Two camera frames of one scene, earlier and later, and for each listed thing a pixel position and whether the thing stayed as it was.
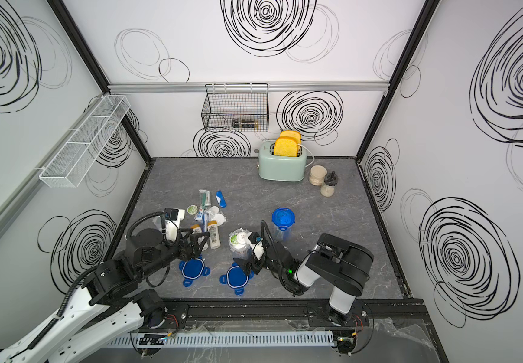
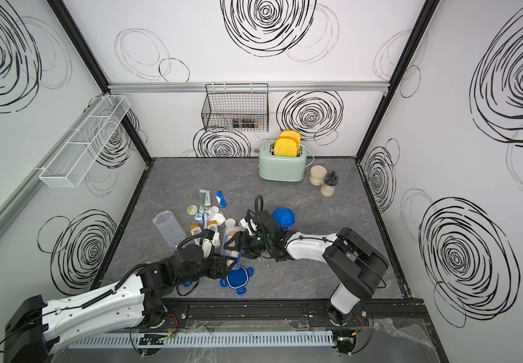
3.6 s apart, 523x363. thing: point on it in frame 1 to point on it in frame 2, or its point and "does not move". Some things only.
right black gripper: (255, 265) to (239, 237)
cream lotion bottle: (214, 234) does not move
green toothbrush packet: (205, 198) does not move
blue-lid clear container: (283, 218) does not move
